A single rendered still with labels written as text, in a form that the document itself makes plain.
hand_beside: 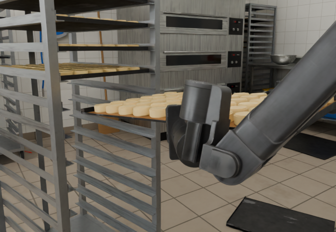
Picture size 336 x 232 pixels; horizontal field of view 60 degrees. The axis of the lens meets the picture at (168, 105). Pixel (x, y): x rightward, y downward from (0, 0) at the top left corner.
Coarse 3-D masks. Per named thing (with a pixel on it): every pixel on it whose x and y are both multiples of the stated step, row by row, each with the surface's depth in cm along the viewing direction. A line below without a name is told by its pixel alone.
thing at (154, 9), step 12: (156, 0) 114; (156, 12) 115; (156, 24) 116; (156, 36) 117; (156, 48) 118; (156, 60) 119; (156, 72) 120; (156, 84) 121; (156, 132) 125; (156, 144) 126; (156, 156) 127; (156, 168) 128; (156, 180) 129; (156, 192) 130; (156, 204) 131; (156, 216) 132; (156, 228) 133
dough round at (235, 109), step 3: (231, 108) 63; (234, 108) 62; (237, 108) 62; (240, 108) 62; (243, 108) 62; (246, 108) 63; (234, 111) 61; (237, 111) 61; (240, 111) 61; (243, 111) 62; (246, 111) 62
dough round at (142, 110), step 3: (132, 108) 74; (135, 108) 72; (138, 108) 72; (141, 108) 72; (144, 108) 72; (147, 108) 72; (132, 111) 74; (135, 111) 72; (138, 111) 72; (141, 111) 72; (144, 111) 72; (147, 111) 72; (135, 114) 72; (138, 114) 72; (141, 114) 72; (144, 114) 72; (147, 114) 72
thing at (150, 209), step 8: (80, 176) 168; (88, 176) 164; (96, 184) 158; (104, 184) 155; (112, 192) 150; (120, 192) 147; (128, 200) 142; (136, 200) 139; (144, 208) 135; (152, 208) 132
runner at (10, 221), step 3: (6, 219) 139; (9, 219) 137; (12, 219) 142; (9, 222) 137; (12, 222) 135; (15, 222) 139; (12, 225) 135; (15, 225) 132; (18, 225) 137; (15, 228) 133; (18, 228) 130; (21, 228) 135; (18, 231) 131; (21, 231) 128; (24, 231) 132
